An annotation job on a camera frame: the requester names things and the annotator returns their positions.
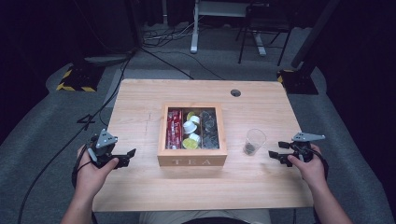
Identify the pile of dark tea bags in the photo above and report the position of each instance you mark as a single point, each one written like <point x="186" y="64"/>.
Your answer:
<point x="209" y="129"/>

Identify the white desk frame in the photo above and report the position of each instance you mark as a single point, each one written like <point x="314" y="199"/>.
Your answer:
<point x="194" y="37"/>

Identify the small white capsule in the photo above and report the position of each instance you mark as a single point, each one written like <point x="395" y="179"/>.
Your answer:
<point x="195" y="119"/>
<point x="195" y="137"/>

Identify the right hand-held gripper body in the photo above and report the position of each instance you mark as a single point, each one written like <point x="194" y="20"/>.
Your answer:
<point x="303" y="146"/>

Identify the single dark tea bag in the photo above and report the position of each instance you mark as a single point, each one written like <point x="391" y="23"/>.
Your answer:
<point x="249" y="149"/>

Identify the black chair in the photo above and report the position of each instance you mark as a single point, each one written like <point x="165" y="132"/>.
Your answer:
<point x="267" y="21"/>

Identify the striped black stand base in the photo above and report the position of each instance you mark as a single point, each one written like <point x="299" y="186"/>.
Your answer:
<point x="79" y="77"/>

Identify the person's right hand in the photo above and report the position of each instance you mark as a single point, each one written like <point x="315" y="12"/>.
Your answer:
<point x="309" y="172"/>

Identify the black stand with slanted pole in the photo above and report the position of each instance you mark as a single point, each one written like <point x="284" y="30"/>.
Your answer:
<point x="300" y="82"/>

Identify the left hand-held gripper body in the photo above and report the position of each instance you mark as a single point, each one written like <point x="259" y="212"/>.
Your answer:
<point x="101" y="147"/>

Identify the person's left hand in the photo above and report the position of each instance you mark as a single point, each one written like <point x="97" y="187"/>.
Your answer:
<point x="91" y="177"/>

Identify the row of red packets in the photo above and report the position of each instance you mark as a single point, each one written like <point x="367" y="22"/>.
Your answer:
<point x="174" y="129"/>

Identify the large lime green capsule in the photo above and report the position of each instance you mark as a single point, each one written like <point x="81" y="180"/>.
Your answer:
<point x="190" y="144"/>

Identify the clear glass cup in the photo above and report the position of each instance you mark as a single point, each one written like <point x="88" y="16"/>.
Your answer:
<point x="257" y="137"/>

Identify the small lime green capsule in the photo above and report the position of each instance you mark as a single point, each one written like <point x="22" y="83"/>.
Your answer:
<point x="190" y="114"/>

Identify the wooden tea box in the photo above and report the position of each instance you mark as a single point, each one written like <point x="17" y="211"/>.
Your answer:
<point x="191" y="157"/>

